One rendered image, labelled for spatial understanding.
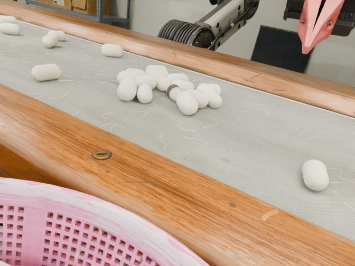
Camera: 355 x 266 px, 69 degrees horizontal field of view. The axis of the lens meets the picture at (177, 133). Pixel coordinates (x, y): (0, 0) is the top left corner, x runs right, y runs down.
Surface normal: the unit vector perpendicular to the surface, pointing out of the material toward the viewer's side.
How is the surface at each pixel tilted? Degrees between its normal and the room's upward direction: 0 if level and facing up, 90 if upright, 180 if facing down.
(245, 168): 0
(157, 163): 0
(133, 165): 0
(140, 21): 90
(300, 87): 45
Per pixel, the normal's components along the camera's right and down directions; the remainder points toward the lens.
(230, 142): 0.15, -0.87
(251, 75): -0.23, -0.37
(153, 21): -0.51, 0.34
